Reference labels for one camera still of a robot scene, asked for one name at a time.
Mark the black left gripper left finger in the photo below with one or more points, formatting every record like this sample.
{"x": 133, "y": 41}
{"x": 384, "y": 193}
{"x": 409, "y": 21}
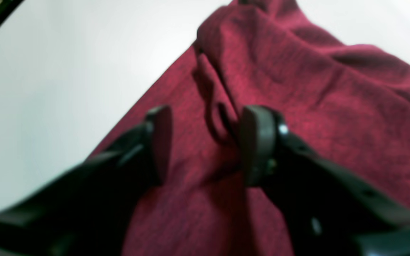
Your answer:
{"x": 86, "y": 211}

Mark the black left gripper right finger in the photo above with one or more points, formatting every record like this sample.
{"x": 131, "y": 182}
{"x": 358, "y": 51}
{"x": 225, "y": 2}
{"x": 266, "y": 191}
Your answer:
{"x": 328, "y": 210}

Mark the dark red t-shirt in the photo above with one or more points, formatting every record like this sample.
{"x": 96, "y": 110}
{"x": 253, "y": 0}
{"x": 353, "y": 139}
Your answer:
{"x": 349, "y": 103}

